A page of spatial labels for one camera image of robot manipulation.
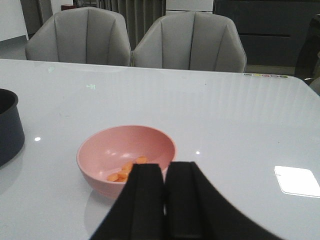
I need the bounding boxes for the orange ham slices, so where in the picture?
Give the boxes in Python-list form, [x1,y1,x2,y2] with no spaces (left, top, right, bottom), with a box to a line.
[106,156,148,182]

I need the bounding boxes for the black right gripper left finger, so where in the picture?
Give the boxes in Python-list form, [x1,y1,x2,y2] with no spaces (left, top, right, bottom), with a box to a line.
[90,163,164,240]

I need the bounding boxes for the white refrigerator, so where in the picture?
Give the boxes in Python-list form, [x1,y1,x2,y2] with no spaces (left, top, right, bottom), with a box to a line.
[165,0,215,15]

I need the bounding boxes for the grey pleated curtain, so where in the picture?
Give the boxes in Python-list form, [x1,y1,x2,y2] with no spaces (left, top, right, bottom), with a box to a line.
[97,0,166,50]

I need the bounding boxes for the grey upholstered chair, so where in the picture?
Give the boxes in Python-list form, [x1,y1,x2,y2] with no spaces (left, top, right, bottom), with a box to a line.
[25,7,131,67]
[132,11,247,73]

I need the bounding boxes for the pink plastic bowl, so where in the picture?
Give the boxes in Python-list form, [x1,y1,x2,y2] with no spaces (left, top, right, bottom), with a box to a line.
[76,125,177,199]

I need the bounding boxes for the left grey upholstered chair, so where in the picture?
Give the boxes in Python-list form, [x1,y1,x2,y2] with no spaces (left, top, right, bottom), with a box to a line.
[25,7,131,67]

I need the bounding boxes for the right grey upholstered chair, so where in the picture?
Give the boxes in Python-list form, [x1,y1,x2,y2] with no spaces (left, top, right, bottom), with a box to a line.
[132,11,247,73]

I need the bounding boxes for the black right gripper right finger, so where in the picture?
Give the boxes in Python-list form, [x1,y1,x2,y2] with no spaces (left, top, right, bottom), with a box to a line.
[165,161,278,240]

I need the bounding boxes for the row of coloured stickers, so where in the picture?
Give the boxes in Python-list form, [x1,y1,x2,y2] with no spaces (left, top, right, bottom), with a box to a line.
[243,73,289,79]

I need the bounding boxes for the dark grey counter cabinet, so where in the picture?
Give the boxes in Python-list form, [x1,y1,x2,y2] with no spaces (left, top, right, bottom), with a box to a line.
[215,0,320,67]

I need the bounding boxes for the dark blue saucepan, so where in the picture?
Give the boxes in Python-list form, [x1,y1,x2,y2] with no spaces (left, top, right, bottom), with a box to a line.
[0,88,25,167]

